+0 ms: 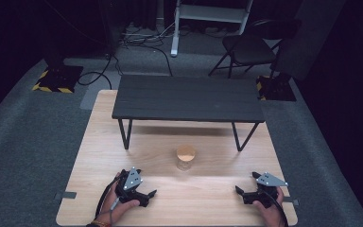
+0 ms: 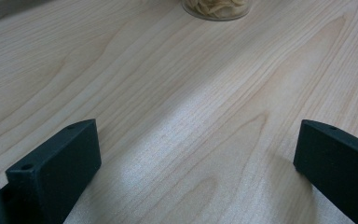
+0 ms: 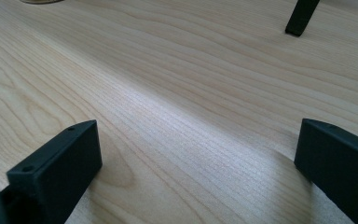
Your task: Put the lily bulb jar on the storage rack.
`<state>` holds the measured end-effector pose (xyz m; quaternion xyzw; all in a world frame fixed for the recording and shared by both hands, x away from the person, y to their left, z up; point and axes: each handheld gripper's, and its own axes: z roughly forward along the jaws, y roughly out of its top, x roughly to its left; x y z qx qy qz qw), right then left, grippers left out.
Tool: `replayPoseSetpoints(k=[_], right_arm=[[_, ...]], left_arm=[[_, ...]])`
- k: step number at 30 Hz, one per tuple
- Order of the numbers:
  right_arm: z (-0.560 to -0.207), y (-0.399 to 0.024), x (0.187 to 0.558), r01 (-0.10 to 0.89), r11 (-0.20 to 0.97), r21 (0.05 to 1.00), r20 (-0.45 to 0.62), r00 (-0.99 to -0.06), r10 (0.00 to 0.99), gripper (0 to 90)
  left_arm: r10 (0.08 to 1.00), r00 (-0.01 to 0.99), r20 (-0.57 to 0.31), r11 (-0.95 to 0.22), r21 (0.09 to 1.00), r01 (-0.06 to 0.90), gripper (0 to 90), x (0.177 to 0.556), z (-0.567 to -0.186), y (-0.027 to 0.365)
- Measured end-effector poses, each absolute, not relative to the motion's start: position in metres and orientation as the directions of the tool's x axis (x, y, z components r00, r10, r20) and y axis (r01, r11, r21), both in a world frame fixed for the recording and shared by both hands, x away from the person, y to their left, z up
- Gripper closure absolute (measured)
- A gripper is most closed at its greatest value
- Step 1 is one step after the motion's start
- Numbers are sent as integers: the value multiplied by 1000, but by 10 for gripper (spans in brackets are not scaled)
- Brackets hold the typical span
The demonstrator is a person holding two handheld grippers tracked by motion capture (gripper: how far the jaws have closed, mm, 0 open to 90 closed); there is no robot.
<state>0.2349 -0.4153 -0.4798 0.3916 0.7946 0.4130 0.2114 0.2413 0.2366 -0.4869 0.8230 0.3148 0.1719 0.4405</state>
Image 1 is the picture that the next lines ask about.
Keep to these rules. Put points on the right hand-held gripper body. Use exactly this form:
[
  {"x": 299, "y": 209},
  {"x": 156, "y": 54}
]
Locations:
[{"x": 264, "y": 189}]

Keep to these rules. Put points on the white metal stand frame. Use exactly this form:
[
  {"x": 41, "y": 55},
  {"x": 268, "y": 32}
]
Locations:
[{"x": 211, "y": 14}]

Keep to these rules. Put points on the small glass cup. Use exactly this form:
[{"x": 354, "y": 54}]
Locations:
[{"x": 186, "y": 156}]

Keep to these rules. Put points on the person's left hand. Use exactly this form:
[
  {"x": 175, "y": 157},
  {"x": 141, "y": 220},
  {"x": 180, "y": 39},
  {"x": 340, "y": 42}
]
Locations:
[{"x": 116, "y": 209}]

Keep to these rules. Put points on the black striped stand base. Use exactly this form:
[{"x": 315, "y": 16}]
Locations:
[
  {"x": 277, "y": 90},
  {"x": 60, "y": 78}
]

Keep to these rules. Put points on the black shelf riser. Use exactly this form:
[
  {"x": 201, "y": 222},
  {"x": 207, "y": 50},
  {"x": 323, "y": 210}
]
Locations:
[{"x": 187, "y": 99}]

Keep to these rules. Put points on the grey tape strip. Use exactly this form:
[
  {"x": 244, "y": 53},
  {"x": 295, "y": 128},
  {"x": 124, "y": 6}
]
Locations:
[
  {"x": 66, "y": 195},
  {"x": 291, "y": 201}
]

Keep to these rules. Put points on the black folding chair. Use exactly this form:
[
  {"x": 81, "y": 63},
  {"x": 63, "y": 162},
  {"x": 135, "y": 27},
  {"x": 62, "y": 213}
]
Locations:
[{"x": 249, "y": 48}]

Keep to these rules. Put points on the person's right hand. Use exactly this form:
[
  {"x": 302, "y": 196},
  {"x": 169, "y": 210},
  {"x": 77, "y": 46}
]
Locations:
[{"x": 272, "y": 211}]

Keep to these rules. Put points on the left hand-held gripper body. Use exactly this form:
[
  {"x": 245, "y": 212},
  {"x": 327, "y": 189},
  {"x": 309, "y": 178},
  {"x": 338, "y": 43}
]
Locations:
[{"x": 131, "y": 184}]

